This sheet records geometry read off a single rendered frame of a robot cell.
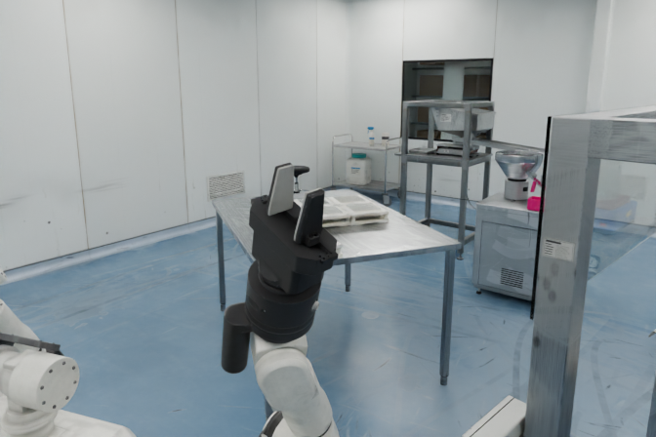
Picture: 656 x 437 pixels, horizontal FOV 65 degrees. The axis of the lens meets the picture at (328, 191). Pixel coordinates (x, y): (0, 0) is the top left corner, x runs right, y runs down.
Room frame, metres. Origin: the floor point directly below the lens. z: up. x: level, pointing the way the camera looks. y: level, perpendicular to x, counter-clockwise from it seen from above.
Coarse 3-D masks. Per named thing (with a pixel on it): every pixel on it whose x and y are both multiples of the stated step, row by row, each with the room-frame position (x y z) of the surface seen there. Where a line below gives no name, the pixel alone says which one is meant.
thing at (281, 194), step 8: (280, 168) 0.54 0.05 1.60; (288, 168) 0.54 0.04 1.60; (280, 176) 0.54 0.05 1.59; (288, 176) 0.55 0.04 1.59; (272, 184) 0.54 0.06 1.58; (280, 184) 0.54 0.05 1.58; (288, 184) 0.55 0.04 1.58; (272, 192) 0.54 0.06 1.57; (280, 192) 0.55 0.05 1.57; (288, 192) 0.56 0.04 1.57; (272, 200) 0.55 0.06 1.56; (280, 200) 0.55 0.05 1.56; (288, 200) 0.56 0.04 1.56; (272, 208) 0.55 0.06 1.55; (280, 208) 0.56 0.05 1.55; (288, 208) 0.57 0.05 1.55
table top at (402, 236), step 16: (336, 192) 3.89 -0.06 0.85; (352, 192) 3.89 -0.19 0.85; (224, 208) 3.39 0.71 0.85; (240, 208) 3.39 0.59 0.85; (384, 208) 3.39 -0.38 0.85; (240, 224) 2.98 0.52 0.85; (368, 224) 2.98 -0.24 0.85; (384, 224) 2.98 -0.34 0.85; (400, 224) 2.98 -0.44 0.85; (416, 224) 2.98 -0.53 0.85; (240, 240) 2.67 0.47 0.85; (352, 240) 2.67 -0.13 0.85; (368, 240) 2.67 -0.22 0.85; (384, 240) 2.67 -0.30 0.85; (400, 240) 2.67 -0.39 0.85; (416, 240) 2.67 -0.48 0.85; (432, 240) 2.67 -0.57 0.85; (448, 240) 2.67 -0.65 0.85; (352, 256) 2.41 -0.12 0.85; (368, 256) 2.43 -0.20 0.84; (384, 256) 2.46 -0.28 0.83; (400, 256) 2.49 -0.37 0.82
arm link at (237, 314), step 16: (240, 304) 0.60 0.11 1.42; (224, 320) 0.58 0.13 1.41; (240, 320) 0.57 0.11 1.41; (256, 320) 0.56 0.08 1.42; (224, 336) 0.58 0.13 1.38; (240, 336) 0.58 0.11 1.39; (256, 336) 0.59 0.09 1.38; (272, 336) 0.56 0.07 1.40; (288, 336) 0.56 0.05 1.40; (304, 336) 0.60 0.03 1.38; (224, 352) 0.59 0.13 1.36; (240, 352) 0.59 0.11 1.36; (256, 352) 0.57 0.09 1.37; (304, 352) 0.59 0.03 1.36; (224, 368) 0.60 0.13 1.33; (240, 368) 0.60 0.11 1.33
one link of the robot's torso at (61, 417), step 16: (0, 400) 0.66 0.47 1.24; (0, 416) 0.62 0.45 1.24; (64, 416) 0.62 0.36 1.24; (80, 416) 0.63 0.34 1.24; (0, 432) 0.59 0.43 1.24; (16, 432) 0.56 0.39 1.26; (32, 432) 0.57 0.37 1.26; (48, 432) 0.59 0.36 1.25; (64, 432) 0.59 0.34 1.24; (80, 432) 0.59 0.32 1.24; (96, 432) 0.59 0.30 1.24; (112, 432) 0.59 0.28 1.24; (128, 432) 0.60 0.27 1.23
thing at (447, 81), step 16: (416, 64) 7.44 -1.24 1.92; (432, 64) 7.28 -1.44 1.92; (448, 64) 7.14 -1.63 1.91; (464, 64) 7.00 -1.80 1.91; (480, 64) 6.86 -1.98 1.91; (416, 80) 7.43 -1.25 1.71; (432, 80) 7.27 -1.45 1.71; (448, 80) 7.13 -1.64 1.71; (464, 80) 6.99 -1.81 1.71; (480, 80) 6.86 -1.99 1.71; (416, 96) 7.43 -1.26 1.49; (432, 96) 7.27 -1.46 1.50; (448, 96) 7.13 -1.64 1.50; (464, 96) 6.99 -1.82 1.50; (480, 96) 6.85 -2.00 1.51; (416, 112) 7.42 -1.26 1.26; (416, 128) 7.42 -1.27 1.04
